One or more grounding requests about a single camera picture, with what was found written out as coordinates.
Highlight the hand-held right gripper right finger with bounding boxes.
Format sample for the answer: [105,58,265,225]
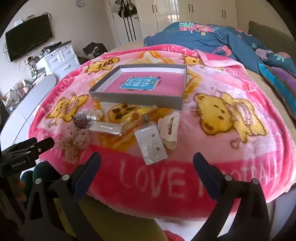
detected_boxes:
[192,152,270,241]

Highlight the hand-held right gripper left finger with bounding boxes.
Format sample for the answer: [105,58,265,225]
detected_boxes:
[24,152,102,241]

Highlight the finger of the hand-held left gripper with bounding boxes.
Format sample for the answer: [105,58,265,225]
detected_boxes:
[35,137,55,161]

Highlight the brown hair clip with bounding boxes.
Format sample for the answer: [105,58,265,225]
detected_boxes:
[71,115,89,128]

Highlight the white hair claw clip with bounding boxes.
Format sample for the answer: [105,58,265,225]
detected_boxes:
[158,112,180,151]

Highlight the blue rectangular packet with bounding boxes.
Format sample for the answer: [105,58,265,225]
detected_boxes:
[86,122,125,138]

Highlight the white earring card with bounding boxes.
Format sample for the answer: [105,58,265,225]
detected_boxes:
[134,124,167,165]

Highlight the tan keychain charm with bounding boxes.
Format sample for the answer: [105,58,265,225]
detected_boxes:
[131,111,152,124]

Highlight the yellow hair clip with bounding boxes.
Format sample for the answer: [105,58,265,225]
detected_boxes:
[121,105,158,122]

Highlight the grey shallow cardboard box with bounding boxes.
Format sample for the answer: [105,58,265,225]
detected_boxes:
[89,64,187,110]

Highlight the person's left hand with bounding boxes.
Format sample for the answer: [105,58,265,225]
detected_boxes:
[14,179,26,197]

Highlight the pink bear printed blanket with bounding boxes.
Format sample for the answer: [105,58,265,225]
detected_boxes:
[28,44,294,219]

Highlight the white curved desk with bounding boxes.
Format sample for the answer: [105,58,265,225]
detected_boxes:
[0,74,57,149]

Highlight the red fuzzy slipper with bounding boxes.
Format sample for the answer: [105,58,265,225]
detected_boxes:
[162,230,185,241]

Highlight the white drawer chest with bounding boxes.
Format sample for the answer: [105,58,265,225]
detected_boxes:
[36,43,80,77]

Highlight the black flat television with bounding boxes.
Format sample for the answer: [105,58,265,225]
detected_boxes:
[5,15,53,62]

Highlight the black bag with clothes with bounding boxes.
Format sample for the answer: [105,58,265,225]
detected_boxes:
[83,42,108,58]

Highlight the striped colourful pillow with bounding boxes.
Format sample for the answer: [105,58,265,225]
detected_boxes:
[258,64,296,121]

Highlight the lilac cloth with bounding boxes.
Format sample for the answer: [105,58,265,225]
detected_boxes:
[255,48,273,61]

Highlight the blue floral duvet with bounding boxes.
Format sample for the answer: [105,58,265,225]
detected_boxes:
[144,22,292,75]

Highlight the white door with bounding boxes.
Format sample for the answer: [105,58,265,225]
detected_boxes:
[111,0,144,45]

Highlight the olive upholstered headboard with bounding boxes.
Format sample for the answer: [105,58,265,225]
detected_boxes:
[248,21,296,51]

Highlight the hanging dark bags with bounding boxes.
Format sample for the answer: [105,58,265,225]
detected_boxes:
[115,0,137,18]

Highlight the white wardrobe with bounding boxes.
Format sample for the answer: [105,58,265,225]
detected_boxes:
[139,0,238,40]

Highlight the clutter of cables and bottles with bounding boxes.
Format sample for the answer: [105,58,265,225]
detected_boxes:
[28,42,63,69]

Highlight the black hanging straps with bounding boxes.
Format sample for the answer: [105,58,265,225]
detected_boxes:
[123,16,136,42]

